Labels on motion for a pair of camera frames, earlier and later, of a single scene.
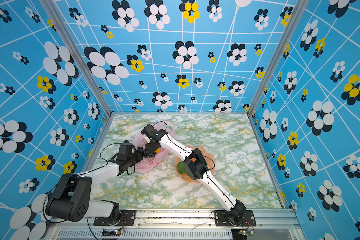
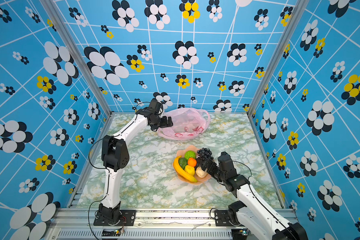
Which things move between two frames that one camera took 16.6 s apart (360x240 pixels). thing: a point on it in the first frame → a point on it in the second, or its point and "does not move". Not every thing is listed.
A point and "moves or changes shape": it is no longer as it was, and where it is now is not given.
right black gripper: x=151 y=149 → x=209 y=161
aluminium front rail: x=277 y=224 does not move
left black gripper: x=138 y=156 → x=164 y=124
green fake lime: x=181 y=167 moves or changes shape
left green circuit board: x=106 y=232 does not move
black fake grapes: x=145 y=152 → x=205 y=153
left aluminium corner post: x=53 y=11 does not move
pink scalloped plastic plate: x=208 y=158 moves or changes shape
